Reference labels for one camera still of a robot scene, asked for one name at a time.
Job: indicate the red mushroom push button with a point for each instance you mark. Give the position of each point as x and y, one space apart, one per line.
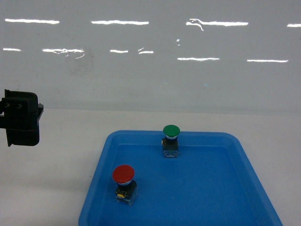
126 191

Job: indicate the green mushroom push button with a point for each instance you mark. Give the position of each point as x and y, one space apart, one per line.
170 141

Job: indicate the blue plastic tray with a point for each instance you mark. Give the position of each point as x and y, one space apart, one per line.
210 183

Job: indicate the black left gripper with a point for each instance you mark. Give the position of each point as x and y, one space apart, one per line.
20 113

